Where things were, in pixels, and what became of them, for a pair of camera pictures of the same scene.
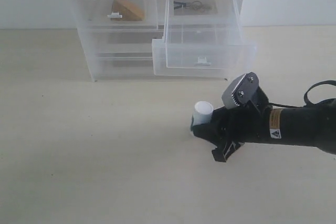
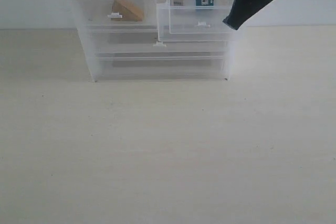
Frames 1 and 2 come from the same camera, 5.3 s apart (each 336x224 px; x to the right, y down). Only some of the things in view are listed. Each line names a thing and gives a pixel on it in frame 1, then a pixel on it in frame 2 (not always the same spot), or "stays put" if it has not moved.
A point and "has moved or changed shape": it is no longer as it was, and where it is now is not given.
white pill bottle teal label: (202, 113) -> (206, 0)
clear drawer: (203, 36) has moved or changed shape
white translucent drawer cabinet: (133, 24) stays put
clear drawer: (118, 13) stays put
